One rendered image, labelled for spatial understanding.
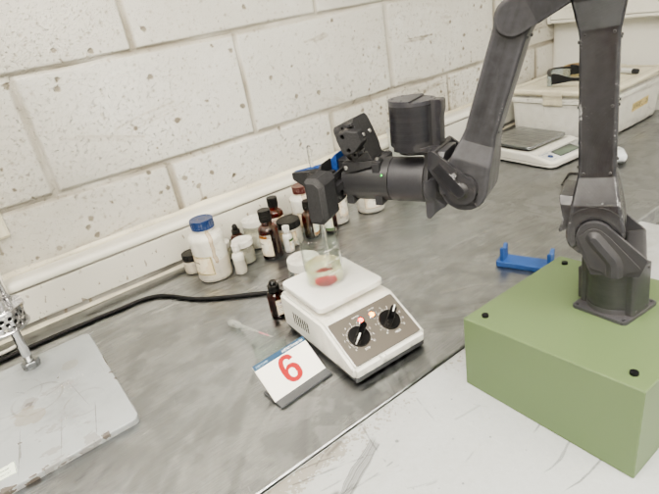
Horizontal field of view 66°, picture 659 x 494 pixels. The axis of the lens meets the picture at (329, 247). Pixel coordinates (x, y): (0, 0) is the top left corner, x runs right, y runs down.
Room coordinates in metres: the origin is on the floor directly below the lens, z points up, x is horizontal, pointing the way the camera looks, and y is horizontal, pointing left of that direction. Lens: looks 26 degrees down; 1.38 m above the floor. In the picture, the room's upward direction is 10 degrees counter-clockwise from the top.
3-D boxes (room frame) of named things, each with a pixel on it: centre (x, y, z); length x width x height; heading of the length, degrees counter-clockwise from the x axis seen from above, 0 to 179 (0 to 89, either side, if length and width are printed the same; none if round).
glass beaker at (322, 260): (0.70, 0.02, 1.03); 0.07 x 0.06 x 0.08; 124
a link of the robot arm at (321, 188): (0.65, -0.06, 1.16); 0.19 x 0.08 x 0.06; 148
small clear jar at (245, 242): (1.00, 0.18, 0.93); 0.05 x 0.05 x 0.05
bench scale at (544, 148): (1.36, -0.61, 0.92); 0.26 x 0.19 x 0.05; 29
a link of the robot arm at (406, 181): (0.61, -0.13, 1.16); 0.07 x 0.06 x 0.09; 58
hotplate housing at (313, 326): (0.67, -0.01, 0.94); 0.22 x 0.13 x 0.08; 29
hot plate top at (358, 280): (0.69, 0.01, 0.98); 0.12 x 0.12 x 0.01; 29
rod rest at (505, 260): (0.78, -0.34, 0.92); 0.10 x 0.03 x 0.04; 51
